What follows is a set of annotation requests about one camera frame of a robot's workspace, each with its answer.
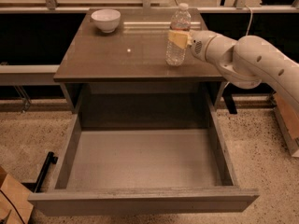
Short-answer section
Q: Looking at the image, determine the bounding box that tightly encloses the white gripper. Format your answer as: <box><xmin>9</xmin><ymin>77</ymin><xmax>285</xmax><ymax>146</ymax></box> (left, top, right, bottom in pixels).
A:
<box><xmin>168</xmin><ymin>30</ymin><xmax>218</xmax><ymax>62</ymax></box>

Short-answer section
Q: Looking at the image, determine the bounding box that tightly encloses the clear plastic water bottle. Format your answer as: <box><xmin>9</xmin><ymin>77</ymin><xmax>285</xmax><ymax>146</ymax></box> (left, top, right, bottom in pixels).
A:
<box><xmin>165</xmin><ymin>3</ymin><xmax>191</xmax><ymax>66</ymax></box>

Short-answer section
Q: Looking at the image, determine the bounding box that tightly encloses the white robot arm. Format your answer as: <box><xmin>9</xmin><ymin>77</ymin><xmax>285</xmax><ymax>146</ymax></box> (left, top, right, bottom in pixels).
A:
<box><xmin>168</xmin><ymin>31</ymin><xmax>299</xmax><ymax>111</ymax></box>

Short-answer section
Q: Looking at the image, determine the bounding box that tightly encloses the grey cabinet with counter top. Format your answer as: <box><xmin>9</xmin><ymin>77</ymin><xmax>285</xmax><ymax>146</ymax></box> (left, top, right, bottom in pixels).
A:
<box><xmin>54</xmin><ymin>8</ymin><xmax>223</xmax><ymax>130</ymax></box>

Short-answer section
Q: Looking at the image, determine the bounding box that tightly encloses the open grey top drawer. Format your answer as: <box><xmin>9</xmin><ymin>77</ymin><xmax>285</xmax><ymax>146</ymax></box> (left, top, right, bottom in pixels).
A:
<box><xmin>27</xmin><ymin>83</ymin><xmax>260</xmax><ymax>217</ymax></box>

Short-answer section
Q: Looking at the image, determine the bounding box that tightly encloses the white ceramic bowl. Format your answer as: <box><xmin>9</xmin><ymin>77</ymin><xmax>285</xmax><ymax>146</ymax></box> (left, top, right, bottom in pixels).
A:
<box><xmin>91</xmin><ymin>9</ymin><xmax>121</xmax><ymax>33</ymax></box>

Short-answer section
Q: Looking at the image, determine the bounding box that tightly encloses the wooden box right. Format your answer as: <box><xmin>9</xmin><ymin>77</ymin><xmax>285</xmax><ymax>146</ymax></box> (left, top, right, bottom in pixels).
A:
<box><xmin>274</xmin><ymin>93</ymin><xmax>299</xmax><ymax>158</ymax></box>

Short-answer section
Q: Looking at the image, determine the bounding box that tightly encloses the black metal bar stand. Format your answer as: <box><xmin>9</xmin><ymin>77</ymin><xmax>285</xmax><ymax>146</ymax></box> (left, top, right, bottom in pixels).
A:
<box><xmin>22</xmin><ymin>151</ymin><xmax>58</xmax><ymax>193</ymax></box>

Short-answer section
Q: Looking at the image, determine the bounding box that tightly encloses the brown cardboard box left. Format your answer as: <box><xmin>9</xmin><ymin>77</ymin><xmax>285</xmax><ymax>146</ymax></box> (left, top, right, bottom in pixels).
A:
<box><xmin>0</xmin><ymin>166</ymin><xmax>33</xmax><ymax>224</ymax></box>

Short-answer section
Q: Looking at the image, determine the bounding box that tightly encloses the white cable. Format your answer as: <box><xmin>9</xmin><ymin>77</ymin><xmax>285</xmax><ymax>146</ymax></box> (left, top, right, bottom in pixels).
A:
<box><xmin>223</xmin><ymin>5</ymin><xmax>254</xmax><ymax>91</ymax></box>

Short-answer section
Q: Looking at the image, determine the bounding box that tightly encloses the grey horizontal rail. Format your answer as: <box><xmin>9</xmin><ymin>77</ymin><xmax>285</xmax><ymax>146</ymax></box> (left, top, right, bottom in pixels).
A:
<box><xmin>0</xmin><ymin>64</ymin><xmax>59</xmax><ymax>86</ymax></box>

